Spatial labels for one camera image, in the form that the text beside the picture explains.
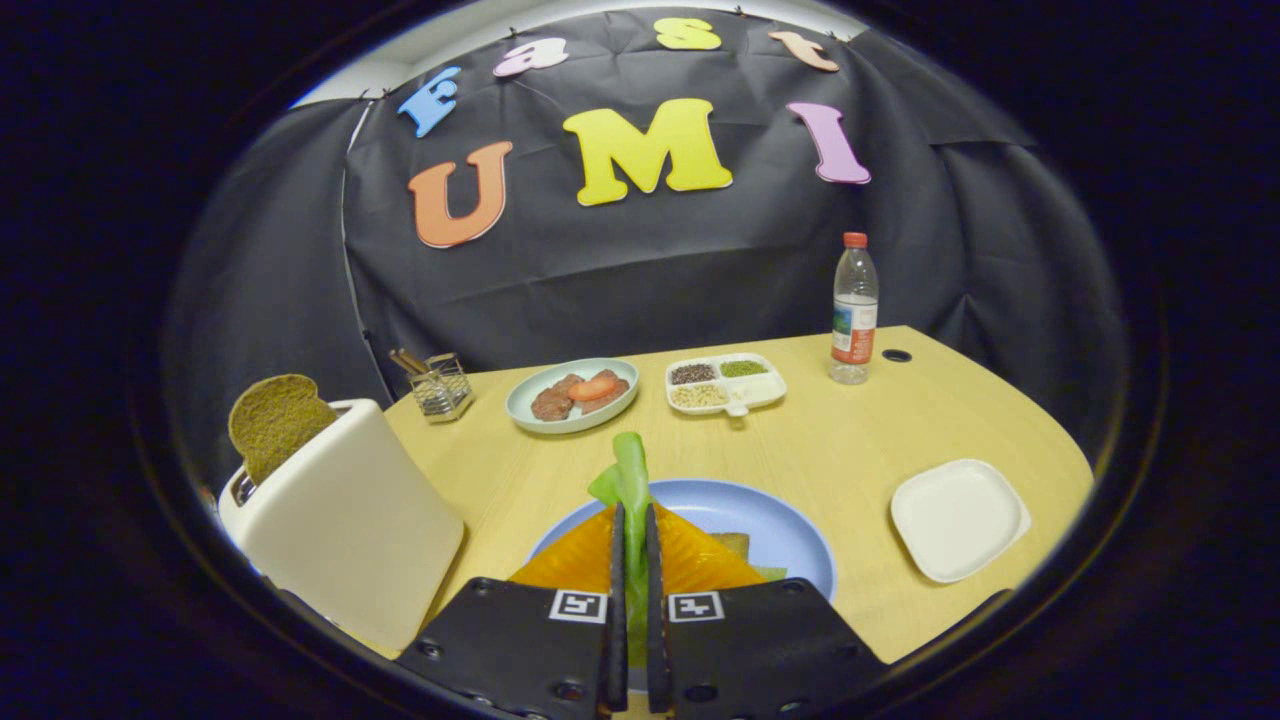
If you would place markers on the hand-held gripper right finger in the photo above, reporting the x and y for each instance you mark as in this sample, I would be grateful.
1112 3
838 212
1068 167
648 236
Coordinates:
654 600

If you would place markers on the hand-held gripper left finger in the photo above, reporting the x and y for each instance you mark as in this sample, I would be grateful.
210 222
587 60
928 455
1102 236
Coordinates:
619 600

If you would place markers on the green lettuce leaf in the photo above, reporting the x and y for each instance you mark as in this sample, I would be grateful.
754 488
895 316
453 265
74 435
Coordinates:
632 480

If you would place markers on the brown bread slice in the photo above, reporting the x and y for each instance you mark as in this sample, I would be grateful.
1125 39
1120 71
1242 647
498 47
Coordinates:
275 420

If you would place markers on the small toasted bread slice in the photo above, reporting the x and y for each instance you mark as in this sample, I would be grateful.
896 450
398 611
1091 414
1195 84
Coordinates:
732 546

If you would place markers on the blue round plate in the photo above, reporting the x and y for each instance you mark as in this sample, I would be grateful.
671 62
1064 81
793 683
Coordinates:
720 505

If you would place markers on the brown meat slice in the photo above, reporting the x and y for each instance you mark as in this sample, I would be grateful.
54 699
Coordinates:
552 403
612 395

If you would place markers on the pale green round plate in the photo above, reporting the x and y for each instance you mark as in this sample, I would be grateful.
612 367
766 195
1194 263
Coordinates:
530 415

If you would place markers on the pale beans pile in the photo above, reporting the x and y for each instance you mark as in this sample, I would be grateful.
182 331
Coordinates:
700 396

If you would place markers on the red tomato slice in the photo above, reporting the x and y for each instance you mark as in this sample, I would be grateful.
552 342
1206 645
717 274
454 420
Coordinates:
593 387

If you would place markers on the dark brown seeds pile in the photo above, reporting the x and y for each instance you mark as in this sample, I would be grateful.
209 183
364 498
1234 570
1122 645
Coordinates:
693 374

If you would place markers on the white divided dish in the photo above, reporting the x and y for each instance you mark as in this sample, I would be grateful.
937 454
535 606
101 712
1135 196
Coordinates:
760 390

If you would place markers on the green beans pile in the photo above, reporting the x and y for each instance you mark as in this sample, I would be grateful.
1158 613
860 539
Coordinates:
744 368

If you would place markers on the white toaster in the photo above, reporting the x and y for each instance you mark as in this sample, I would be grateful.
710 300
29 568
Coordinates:
350 520

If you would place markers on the white square plate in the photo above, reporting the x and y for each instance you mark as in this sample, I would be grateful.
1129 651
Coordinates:
960 520

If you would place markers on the brown wooden stick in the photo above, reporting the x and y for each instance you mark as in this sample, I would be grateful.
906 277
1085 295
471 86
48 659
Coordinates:
414 359
405 362

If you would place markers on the black backdrop cloth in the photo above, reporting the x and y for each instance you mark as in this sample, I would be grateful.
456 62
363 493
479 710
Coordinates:
650 270

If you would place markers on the clear plastic water bottle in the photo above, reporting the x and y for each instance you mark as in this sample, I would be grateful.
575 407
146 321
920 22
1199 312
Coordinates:
854 320

